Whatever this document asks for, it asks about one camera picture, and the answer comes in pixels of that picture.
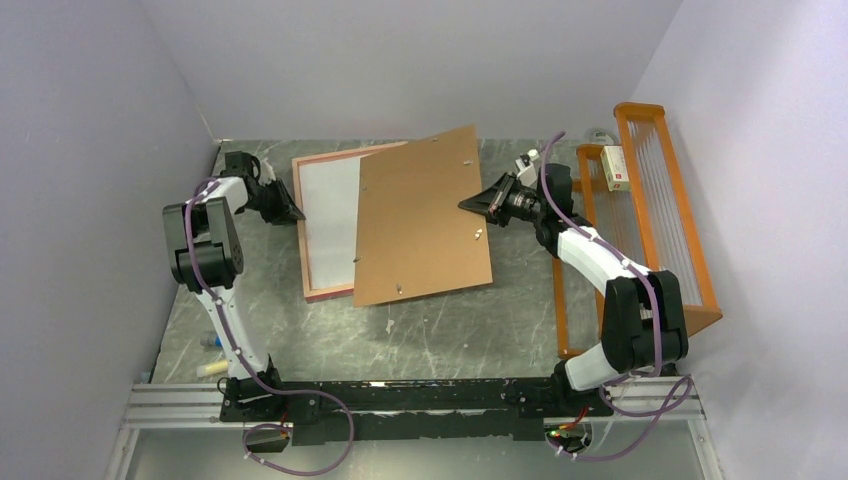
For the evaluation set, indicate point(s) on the white round wall object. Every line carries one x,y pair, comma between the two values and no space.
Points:
600,137

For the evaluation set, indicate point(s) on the yellow orange marker tube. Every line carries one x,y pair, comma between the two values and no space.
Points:
212,369

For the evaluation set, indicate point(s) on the small white red box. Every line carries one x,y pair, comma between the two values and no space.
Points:
615,168

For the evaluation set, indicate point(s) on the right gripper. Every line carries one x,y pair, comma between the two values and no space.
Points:
492,201

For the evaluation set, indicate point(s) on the brown frame backing board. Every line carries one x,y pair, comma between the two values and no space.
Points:
412,239

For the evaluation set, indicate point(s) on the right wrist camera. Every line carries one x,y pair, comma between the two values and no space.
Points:
526,171

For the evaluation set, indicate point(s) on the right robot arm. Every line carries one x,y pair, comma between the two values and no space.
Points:
643,323

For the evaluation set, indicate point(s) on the orange wooden rack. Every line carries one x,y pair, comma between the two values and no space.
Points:
652,222

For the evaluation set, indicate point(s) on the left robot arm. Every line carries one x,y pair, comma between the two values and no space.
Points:
206,256

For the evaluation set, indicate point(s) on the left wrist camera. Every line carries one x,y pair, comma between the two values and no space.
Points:
266,175

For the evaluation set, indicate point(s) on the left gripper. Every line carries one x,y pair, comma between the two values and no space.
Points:
286,211

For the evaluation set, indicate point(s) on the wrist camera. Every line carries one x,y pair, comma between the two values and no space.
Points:
266,175
526,171

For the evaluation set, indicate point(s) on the blue capped small bottle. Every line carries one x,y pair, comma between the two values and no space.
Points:
211,340

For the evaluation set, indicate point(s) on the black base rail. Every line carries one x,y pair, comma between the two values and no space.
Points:
335,411

